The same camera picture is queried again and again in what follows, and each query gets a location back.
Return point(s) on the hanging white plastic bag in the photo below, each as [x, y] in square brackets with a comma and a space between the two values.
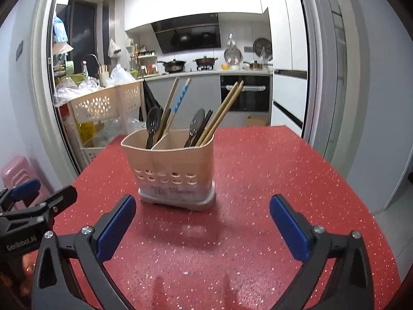
[114, 48]

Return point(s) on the grey kitchen counter cabinet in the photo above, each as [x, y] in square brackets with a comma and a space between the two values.
[200, 93]

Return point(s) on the bamboo chopstick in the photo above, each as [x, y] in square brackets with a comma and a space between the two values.
[222, 111]
[225, 113]
[218, 111]

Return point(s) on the white wall cabinets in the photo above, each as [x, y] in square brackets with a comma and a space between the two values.
[193, 0]

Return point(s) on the black wok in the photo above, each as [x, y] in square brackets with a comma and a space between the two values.
[172, 65]

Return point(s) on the beige flower-cutout storage trolley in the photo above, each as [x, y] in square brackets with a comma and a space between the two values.
[93, 103]

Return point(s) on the row of condiment bottles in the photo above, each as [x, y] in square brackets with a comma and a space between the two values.
[143, 61]

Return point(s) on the plain wooden chopstick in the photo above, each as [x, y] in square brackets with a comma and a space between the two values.
[171, 98]

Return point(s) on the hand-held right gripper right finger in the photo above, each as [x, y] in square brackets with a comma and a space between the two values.
[290, 229]

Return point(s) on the pink plastic stool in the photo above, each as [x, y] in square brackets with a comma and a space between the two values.
[19, 168]

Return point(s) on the black plastic spoon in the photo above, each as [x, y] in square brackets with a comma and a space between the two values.
[208, 117]
[153, 119]
[196, 122]

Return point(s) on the beige plastic utensil holder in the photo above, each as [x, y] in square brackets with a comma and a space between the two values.
[167, 161]

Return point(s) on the black kitchen faucet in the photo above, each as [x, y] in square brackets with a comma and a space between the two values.
[95, 58]

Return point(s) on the crumpled clear plastic bag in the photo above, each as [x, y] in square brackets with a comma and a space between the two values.
[74, 92]

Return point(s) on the cardboard box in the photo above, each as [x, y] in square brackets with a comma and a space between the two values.
[257, 121]

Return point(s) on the white wall box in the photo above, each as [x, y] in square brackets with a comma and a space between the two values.
[130, 42]

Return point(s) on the clear plastic bags on shelf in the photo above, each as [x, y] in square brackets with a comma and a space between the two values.
[109, 129]

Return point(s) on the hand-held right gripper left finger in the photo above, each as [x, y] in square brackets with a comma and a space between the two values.
[114, 229]

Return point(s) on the grey sliding door frame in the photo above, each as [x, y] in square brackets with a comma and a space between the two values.
[43, 71]

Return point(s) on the white fridge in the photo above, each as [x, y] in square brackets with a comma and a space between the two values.
[290, 38]

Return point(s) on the steel pot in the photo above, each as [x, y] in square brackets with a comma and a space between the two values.
[253, 66]

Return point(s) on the round dark hanging pan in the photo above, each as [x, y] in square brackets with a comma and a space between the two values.
[263, 46]

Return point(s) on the hanging blue white bags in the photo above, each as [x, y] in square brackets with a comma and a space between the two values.
[61, 34]

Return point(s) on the round steel steamer rack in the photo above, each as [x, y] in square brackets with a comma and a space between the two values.
[233, 55]

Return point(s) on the lidded wok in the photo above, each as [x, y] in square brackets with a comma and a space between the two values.
[205, 61]

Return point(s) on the grey wall switch panel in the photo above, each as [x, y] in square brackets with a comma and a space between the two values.
[19, 50]

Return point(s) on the blue patterned chopstick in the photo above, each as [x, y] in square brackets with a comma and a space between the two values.
[180, 98]

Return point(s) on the black built-in oven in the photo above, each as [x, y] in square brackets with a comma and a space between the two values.
[255, 101]

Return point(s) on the black range hood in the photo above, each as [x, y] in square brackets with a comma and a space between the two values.
[187, 38]

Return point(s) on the person's left hand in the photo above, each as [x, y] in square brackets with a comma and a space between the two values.
[27, 269]

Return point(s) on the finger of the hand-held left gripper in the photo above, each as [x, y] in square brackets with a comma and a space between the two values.
[61, 198]
[24, 189]

